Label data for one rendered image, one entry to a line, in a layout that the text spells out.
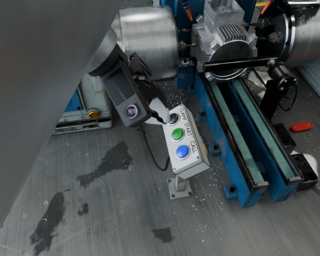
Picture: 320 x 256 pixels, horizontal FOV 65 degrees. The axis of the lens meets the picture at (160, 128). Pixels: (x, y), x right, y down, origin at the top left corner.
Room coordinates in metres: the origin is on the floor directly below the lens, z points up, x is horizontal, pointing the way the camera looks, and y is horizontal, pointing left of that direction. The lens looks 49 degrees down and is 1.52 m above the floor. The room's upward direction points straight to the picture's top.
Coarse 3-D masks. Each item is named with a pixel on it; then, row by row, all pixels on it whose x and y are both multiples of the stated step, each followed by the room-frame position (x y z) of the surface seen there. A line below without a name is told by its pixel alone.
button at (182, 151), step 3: (180, 147) 0.33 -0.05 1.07; (183, 147) 0.33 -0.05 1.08; (186, 147) 0.33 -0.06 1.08; (177, 150) 0.33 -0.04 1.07; (180, 150) 0.32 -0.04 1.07; (183, 150) 0.32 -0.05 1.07; (186, 150) 0.32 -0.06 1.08; (177, 153) 0.32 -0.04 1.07; (180, 153) 0.32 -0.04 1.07; (183, 153) 0.31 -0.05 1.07; (186, 153) 0.31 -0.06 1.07; (177, 156) 0.31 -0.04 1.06; (180, 156) 0.31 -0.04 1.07; (183, 156) 0.31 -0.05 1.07
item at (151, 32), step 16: (128, 16) 0.76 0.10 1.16; (144, 16) 0.76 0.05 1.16; (160, 16) 0.76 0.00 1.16; (128, 32) 0.70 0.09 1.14; (144, 32) 0.71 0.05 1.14; (160, 32) 0.71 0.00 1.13; (176, 32) 0.72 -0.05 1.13; (128, 48) 0.67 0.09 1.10; (144, 48) 0.68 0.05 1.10; (160, 48) 0.68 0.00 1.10; (176, 48) 0.69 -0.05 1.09; (160, 64) 0.67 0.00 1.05; (176, 64) 0.68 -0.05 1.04; (160, 80) 0.69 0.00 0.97
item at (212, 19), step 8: (216, 0) 0.93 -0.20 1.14; (224, 0) 0.93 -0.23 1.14; (232, 0) 0.92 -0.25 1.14; (208, 8) 0.88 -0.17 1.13; (216, 8) 0.92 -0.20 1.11; (224, 8) 0.88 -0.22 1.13; (232, 8) 0.91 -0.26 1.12; (240, 8) 0.85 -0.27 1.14; (208, 16) 0.86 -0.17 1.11; (216, 16) 0.81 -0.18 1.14; (224, 16) 0.81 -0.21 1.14; (232, 16) 0.82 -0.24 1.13; (240, 16) 0.82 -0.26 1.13; (208, 24) 0.85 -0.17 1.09; (216, 24) 0.81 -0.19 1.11; (224, 24) 0.81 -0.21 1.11; (232, 24) 0.82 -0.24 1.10; (240, 24) 0.82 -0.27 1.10
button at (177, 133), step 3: (177, 129) 0.38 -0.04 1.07; (180, 129) 0.38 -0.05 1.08; (174, 132) 0.38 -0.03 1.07; (177, 132) 0.37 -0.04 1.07; (180, 132) 0.37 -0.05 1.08; (174, 135) 0.37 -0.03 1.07; (177, 135) 0.37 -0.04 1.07; (180, 135) 0.36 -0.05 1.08; (174, 138) 0.36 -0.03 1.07; (177, 138) 0.36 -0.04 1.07; (180, 138) 0.36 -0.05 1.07
